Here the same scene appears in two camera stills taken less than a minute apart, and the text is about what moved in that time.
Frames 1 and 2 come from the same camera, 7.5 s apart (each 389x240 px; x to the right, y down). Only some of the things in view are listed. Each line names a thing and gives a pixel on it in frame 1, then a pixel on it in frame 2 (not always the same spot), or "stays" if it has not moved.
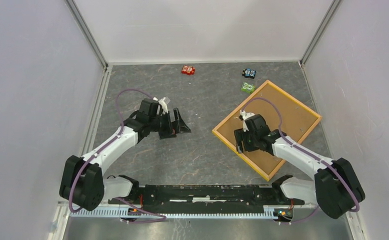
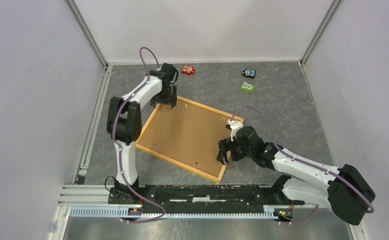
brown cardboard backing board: [267, 109] → [189, 134]
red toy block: [188, 70] stays
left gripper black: [179, 124] → [171, 99]
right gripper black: [240, 135] → [224, 145]
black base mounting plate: [205, 199] stays
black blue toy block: [248, 73] stays
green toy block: [248, 88] stays
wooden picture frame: [245, 102] → [208, 109]
